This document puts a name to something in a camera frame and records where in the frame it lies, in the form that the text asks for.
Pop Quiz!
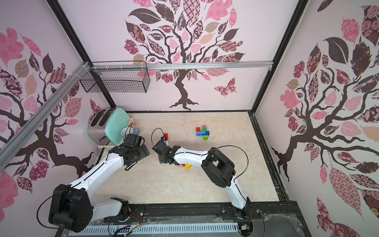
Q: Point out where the blue long lego brick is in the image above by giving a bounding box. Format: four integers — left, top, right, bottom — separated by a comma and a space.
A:
196, 131, 210, 136

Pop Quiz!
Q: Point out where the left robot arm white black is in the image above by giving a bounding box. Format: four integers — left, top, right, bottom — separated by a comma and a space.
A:
48, 134, 150, 232

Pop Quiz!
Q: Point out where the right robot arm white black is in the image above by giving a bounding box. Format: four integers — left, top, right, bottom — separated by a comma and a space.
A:
153, 141, 264, 220

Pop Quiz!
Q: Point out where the blue floral mug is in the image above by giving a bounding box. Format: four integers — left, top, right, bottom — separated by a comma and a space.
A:
121, 127, 140, 140

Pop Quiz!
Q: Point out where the pink patterned small jar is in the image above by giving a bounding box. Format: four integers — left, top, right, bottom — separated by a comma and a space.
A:
128, 118, 136, 127

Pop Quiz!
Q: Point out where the mint green toaster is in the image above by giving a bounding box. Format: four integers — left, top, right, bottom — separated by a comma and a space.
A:
87, 107, 131, 146

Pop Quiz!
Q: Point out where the black wire basket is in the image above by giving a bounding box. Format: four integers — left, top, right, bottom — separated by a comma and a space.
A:
80, 61, 151, 93

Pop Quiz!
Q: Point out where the white slotted cable duct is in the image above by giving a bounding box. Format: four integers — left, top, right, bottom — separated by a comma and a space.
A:
62, 223, 240, 237

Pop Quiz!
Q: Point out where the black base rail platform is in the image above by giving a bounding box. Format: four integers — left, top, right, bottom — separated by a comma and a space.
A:
55, 201, 311, 237

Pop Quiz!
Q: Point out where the aluminium frame rail left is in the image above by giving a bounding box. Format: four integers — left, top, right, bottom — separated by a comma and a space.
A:
1, 62, 90, 170

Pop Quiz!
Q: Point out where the aluminium frame rail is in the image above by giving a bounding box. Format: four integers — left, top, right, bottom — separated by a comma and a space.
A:
91, 61, 273, 71
1, 62, 90, 170

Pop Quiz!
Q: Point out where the aluminium frame rail back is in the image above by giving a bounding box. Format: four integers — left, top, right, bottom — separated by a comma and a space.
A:
91, 61, 273, 71

